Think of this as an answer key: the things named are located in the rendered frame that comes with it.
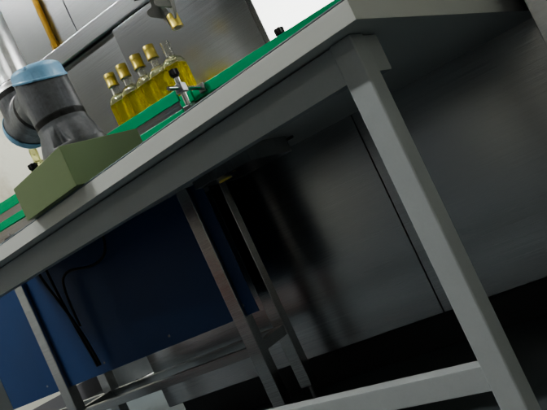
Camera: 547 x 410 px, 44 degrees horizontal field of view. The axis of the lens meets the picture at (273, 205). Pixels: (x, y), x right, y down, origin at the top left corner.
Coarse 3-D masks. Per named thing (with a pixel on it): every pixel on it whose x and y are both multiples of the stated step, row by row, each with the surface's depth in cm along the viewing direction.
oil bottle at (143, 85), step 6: (138, 78) 201; (144, 78) 199; (138, 84) 200; (144, 84) 200; (150, 84) 199; (138, 90) 201; (144, 90) 200; (150, 90) 199; (144, 96) 200; (150, 96) 199; (156, 96) 199; (144, 102) 201; (150, 102) 200
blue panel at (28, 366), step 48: (192, 192) 185; (96, 240) 204; (144, 240) 195; (192, 240) 188; (96, 288) 207; (144, 288) 198; (192, 288) 191; (240, 288) 184; (0, 336) 230; (48, 336) 220; (96, 336) 210; (144, 336) 202; (192, 336) 194; (48, 384) 223
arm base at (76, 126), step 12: (72, 108) 146; (84, 108) 150; (48, 120) 144; (60, 120) 144; (72, 120) 145; (84, 120) 146; (48, 132) 144; (60, 132) 144; (72, 132) 143; (84, 132) 144; (96, 132) 146; (48, 144) 144; (60, 144) 144
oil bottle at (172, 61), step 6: (168, 60) 194; (174, 60) 193; (180, 60) 195; (168, 66) 194; (174, 66) 193; (180, 66) 193; (186, 66) 196; (180, 72) 193; (186, 72) 195; (168, 78) 195; (180, 78) 193; (186, 78) 194; (192, 78) 196; (174, 84) 194; (186, 84) 193; (192, 84) 195
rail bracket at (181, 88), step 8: (168, 72) 179; (176, 72) 179; (176, 80) 179; (168, 88) 174; (176, 88) 176; (184, 88) 178; (192, 88) 183; (200, 88) 187; (184, 96) 179; (192, 104) 178
